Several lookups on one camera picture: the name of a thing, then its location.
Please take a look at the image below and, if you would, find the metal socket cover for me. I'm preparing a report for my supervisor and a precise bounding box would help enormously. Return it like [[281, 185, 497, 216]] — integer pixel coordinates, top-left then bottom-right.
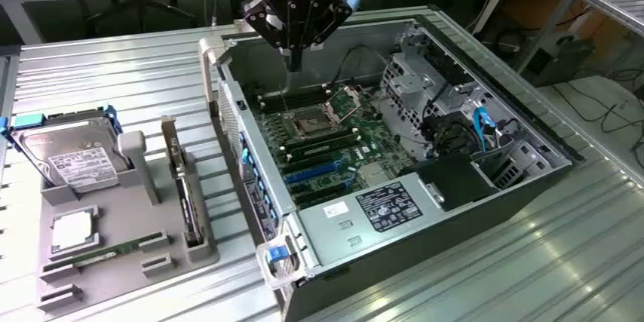
[[324, 86, 364, 119]]

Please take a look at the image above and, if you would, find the black cable on table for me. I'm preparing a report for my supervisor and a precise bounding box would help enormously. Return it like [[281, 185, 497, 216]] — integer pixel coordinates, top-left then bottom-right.
[[597, 94, 644, 135]]

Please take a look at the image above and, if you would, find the blue expansion slot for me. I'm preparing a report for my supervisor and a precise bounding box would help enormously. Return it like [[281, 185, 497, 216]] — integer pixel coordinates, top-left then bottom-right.
[[282, 161, 337, 187]]

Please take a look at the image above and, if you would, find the white case handle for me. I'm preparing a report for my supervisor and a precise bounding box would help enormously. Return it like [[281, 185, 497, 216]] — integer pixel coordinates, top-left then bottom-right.
[[198, 37, 238, 109]]

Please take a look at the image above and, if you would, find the blue data wire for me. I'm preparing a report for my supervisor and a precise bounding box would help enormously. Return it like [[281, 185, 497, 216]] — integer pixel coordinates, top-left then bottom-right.
[[470, 105, 493, 154]]

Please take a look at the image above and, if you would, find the metal frame table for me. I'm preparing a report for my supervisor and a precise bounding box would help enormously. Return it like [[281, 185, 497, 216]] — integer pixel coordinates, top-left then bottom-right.
[[516, 0, 644, 75]]

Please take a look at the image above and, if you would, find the black wire in case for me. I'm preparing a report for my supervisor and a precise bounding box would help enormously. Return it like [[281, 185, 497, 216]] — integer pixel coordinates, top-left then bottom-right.
[[334, 45, 389, 86]]

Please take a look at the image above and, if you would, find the graphics card with metal bracket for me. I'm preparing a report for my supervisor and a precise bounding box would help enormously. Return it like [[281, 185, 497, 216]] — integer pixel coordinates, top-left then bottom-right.
[[158, 115, 206, 248]]

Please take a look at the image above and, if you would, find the clear case handle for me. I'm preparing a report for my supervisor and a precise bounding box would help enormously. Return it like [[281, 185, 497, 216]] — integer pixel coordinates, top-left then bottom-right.
[[254, 237, 304, 290]]

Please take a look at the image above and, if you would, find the metal disk bay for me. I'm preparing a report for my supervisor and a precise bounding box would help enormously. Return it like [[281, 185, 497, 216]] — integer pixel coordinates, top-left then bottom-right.
[[380, 52, 480, 143]]

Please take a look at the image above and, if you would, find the black plastic air shroud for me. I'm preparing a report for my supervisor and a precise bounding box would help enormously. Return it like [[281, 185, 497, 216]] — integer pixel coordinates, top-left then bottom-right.
[[414, 155, 500, 213]]

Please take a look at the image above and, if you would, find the green motherboard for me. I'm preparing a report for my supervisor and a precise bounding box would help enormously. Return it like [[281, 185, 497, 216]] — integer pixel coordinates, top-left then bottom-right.
[[253, 82, 418, 210]]

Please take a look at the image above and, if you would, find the grey power supply unit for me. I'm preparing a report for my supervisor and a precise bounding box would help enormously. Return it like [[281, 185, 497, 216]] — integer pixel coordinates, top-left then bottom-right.
[[294, 170, 448, 278]]

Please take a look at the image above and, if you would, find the blue disk carrier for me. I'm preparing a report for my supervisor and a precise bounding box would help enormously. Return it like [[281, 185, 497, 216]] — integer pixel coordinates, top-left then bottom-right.
[[0, 105, 125, 149]]

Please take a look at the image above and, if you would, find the hard disk with label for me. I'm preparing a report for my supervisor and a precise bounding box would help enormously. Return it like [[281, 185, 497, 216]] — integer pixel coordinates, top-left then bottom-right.
[[9, 116, 125, 192]]

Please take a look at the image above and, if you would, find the CPU socket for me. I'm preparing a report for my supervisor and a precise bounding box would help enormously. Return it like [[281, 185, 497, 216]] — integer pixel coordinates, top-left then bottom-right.
[[289, 105, 337, 139]]

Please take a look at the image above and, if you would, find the green RAM stick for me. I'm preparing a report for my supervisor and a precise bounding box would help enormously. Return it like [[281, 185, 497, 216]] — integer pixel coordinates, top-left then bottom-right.
[[48, 235, 166, 263]]

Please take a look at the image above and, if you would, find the black box under table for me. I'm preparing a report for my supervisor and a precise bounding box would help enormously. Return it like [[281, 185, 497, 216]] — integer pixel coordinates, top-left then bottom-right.
[[530, 35, 596, 87]]

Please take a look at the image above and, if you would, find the installed RAM stick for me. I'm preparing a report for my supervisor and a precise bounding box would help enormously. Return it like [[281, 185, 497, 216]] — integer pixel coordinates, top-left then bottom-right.
[[285, 135, 357, 161]]

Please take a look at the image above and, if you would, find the open grey PC case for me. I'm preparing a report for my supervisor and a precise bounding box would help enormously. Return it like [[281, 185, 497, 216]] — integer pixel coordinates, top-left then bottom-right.
[[198, 4, 588, 322]]

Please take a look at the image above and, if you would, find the grey parts rack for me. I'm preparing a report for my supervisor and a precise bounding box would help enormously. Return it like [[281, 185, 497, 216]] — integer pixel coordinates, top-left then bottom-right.
[[34, 129, 221, 314]]

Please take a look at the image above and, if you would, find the silver CPU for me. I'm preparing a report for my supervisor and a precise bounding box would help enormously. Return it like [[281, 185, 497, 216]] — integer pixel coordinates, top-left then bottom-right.
[[50, 214, 97, 252]]

